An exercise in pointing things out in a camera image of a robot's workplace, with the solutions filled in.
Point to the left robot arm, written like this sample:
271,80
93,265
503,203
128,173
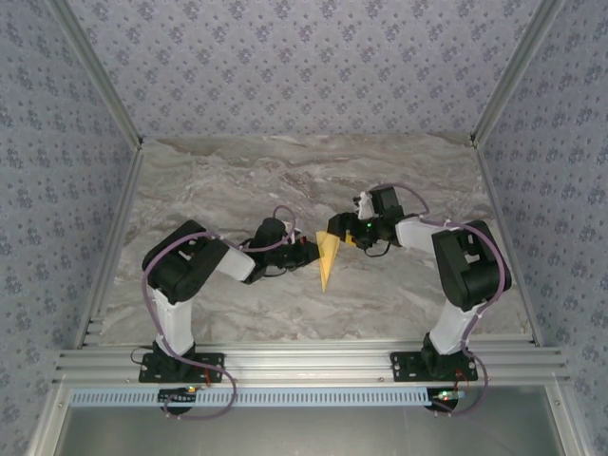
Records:
185,261

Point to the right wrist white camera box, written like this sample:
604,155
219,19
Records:
365,205

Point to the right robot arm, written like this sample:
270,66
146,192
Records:
470,266

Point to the grey metal panel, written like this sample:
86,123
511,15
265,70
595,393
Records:
304,432

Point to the aluminium frame post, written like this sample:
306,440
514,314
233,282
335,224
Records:
513,71
100,71

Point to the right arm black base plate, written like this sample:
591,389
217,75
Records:
404,366

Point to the black adapter board with LED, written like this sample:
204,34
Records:
178,395
444,395

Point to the yellow square paper sheet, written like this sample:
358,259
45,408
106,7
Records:
328,256

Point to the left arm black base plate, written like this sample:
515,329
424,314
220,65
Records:
214,368

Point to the aluminium mounting rail beam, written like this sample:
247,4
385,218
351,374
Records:
309,361

